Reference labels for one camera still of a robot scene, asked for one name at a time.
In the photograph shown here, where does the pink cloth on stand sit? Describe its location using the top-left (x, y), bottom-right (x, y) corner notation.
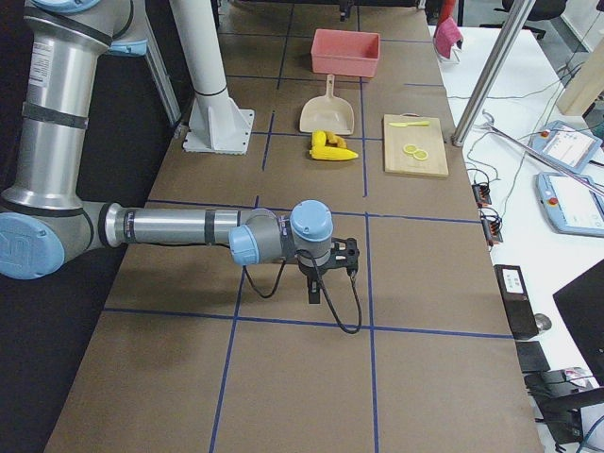
top-left (433, 17), bottom-right (463, 63)

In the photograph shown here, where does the pink plastic bin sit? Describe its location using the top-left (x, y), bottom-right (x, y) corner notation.
top-left (310, 28), bottom-right (380, 77)

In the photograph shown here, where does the yellow toy corn cob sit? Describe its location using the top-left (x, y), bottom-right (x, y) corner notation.
top-left (309, 145), bottom-right (359, 161)

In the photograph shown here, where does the lemon slice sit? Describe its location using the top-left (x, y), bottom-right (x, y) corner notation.
top-left (412, 149), bottom-right (428, 161)
top-left (403, 144), bottom-right (418, 155)

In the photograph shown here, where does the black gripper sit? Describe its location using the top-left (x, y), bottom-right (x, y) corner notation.
top-left (297, 256), bottom-right (329, 304)

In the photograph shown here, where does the tan toy ginger root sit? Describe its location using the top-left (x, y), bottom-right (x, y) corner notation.
top-left (326, 131), bottom-right (347, 148)

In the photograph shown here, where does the teach pendant near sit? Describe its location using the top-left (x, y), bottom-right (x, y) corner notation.
top-left (535, 172), bottom-right (603, 238)

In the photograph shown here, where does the beige plastic dustpan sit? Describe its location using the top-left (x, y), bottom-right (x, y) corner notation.
top-left (299, 74), bottom-right (355, 135)

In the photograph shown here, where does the bamboo cutting board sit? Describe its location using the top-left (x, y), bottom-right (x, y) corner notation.
top-left (383, 114), bottom-right (449, 178)

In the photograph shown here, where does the teach pendant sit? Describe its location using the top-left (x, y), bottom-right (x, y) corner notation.
top-left (535, 172), bottom-right (603, 238)
top-left (529, 120), bottom-right (602, 174)

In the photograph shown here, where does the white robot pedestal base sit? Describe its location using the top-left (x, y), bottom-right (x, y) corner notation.
top-left (170, 0), bottom-right (255, 155)

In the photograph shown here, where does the orange black connector block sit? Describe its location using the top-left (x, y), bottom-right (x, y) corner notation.
top-left (480, 214), bottom-right (503, 246)
top-left (472, 182), bottom-right (492, 208)

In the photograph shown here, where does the lemon slice lower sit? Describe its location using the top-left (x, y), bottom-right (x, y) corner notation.
top-left (412, 149), bottom-right (428, 161)

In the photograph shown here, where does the yellow-green plastic knife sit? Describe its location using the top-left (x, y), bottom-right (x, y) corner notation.
top-left (387, 121), bottom-right (430, 128)

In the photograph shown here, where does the teach pendant far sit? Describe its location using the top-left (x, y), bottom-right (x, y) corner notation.
top-left (529, 120), bottom-right (602, 174)

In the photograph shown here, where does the lemon slice upper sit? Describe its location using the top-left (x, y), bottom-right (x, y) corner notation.
top-left (403, 144), bottom-right (418, 155)

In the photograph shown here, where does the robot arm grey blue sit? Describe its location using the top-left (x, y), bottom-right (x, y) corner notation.
top-left (1, 1), bottom-right (336, 304)

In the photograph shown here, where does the orange black connector block near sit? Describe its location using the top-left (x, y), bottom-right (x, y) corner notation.
top-left (480, 214), bottom-right (503, 246)

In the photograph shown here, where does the aluminium frame post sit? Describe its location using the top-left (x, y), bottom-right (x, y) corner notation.
top-left (451, 0), bottom-right (535, 147)

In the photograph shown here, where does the black camera cable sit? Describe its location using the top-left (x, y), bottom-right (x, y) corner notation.
top-left (242, 248), bottom-right (363, 336)

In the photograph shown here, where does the black power box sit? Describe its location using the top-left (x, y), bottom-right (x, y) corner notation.
top-left (494, 264), bottom-right (539, 340)

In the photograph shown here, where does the black monitor corner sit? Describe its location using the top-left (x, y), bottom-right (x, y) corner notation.
top-left (553, 262), bottom-right (604, 385)

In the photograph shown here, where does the orange black connector block far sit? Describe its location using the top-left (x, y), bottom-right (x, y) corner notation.
top-left (472, 182), bottom-right (492, 208)

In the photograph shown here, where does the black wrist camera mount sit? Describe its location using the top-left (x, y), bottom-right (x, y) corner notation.
top-left (327, 238), bottom-right (360, 277)

